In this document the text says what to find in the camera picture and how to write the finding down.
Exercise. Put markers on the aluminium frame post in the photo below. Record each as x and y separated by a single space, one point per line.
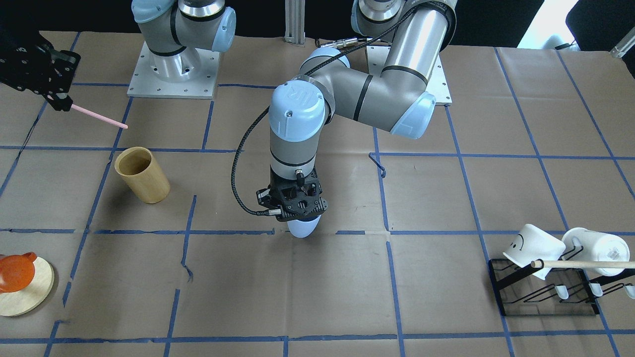
294 16

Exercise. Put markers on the wooden mug tree stand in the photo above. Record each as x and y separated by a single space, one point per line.
24 300

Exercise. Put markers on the black wire cup rack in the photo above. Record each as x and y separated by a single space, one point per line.
566 291

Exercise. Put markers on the orange mug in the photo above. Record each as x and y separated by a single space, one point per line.
16 271

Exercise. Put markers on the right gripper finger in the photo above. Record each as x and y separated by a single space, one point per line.
61 102

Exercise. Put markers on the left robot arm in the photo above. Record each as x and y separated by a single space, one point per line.
396 100

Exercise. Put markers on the white mug smiley face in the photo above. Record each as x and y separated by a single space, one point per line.
532 243

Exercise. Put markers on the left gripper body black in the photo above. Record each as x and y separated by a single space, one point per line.
262 196

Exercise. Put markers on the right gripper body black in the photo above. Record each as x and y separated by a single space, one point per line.
26 63

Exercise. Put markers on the light blue plastic cup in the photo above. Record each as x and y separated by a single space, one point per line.
304 227

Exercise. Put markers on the pink chopstick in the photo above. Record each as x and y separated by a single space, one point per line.
99 117

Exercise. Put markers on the bamboo chopstick holder cup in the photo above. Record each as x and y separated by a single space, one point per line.
143 174

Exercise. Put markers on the white mug far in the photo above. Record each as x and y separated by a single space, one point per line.
598 250

